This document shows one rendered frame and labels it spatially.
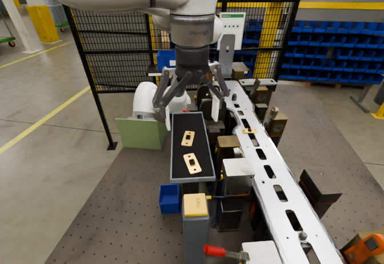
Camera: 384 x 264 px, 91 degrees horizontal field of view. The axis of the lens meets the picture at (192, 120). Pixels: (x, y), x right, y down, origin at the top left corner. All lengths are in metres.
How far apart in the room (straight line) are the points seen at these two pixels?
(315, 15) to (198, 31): 3.01
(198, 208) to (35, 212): 1.93
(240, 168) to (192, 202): 0.24
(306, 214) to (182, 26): 0.71
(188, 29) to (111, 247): 0.94
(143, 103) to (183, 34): 0.95
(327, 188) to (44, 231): 2.02
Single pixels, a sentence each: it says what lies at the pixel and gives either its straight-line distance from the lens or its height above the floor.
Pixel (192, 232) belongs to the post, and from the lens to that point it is 0.63.
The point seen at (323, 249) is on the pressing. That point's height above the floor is 1.00.
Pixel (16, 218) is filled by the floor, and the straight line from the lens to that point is 2.39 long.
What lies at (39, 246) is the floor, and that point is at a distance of 2.12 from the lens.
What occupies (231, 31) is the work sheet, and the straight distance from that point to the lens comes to 1.88.
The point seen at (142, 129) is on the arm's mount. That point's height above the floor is 0.88.
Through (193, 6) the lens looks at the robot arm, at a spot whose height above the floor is 1.61.
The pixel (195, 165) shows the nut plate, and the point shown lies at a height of 1.16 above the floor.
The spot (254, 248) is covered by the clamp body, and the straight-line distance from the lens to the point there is 0.65.
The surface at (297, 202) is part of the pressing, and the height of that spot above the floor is 1.00.
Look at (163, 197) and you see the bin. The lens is 1.13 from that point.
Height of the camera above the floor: 1.64
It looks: 36 degrees down
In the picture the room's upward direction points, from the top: straight up
